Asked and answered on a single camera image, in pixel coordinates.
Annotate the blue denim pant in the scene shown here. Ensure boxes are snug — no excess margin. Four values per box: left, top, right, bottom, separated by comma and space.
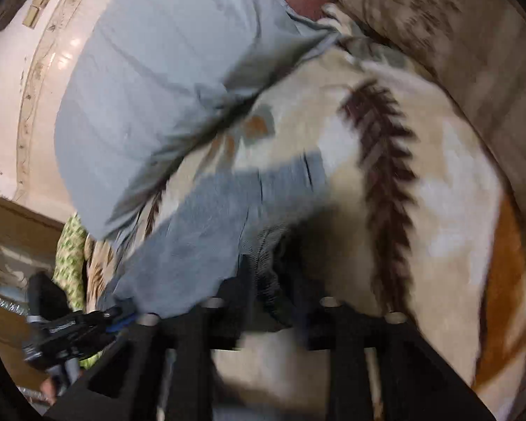
97, 151, 328, 331

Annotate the person's left hand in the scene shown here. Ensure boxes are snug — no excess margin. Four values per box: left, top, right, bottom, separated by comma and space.
40, 377, 57, 405

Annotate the green patterned cloth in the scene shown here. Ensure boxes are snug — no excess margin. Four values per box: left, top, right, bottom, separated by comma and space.
52, 212, 104, 369

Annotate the wooden cabinet with glass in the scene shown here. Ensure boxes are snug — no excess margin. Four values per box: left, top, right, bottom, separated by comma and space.
0, 197, 63, 403

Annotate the cream leaf pattern blanket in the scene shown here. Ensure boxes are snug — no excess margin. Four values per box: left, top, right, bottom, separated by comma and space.
85, 4, 526, 420

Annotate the beige striped quilt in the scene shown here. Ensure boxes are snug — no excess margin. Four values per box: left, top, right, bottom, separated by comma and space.
339, 0, 526, 224

